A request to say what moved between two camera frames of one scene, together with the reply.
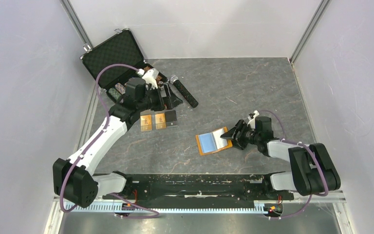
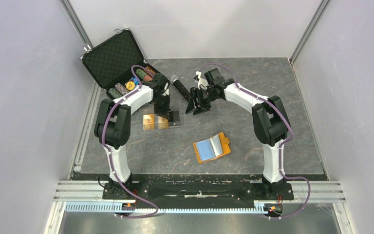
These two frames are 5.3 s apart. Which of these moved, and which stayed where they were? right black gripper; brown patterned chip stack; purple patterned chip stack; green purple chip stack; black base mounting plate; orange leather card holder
Moved: orange leather card holder; right black gripper
Stayed: green purple chip stack; brown patterned chip stack; purple patterned chip stack; black base mounting plate
